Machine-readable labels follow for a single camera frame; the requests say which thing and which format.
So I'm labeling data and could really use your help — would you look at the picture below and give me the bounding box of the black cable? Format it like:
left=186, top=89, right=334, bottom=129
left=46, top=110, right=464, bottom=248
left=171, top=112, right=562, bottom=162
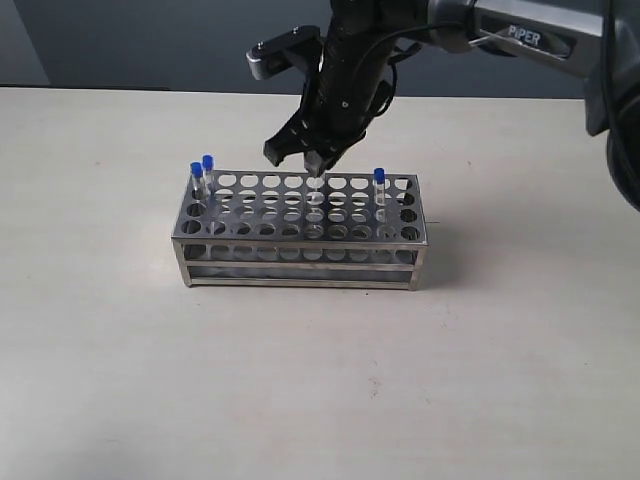
left=359, top=19, right=476, bottom=126

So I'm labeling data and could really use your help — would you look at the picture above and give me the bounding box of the stainless steel test tube rack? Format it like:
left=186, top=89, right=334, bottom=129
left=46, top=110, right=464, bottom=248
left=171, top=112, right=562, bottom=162
left=171, top=169, right=429, bottom=290

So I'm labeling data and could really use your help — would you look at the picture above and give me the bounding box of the blue-capped tube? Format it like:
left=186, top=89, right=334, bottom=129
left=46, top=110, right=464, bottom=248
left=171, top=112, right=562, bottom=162
left=306, top=175, right=325, bottom=239
left=190, top=162, right=208, bottom=202
left=373, top=168, right=386, bottom=223
left=202, top=154, right=215, bottom=195

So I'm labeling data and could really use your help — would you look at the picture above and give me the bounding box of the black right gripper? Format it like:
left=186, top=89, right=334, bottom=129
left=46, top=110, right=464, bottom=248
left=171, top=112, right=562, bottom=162
left=263, top=1, right=394, bottom=175

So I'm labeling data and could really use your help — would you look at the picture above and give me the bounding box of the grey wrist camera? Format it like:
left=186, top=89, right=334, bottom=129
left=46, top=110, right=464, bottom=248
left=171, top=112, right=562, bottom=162
left=246, top=25, right=323, bottom=81

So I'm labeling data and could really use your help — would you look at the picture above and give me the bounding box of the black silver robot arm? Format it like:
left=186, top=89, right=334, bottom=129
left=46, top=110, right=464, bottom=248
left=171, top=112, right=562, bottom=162
left=247, top=1, right=639, bottom=206

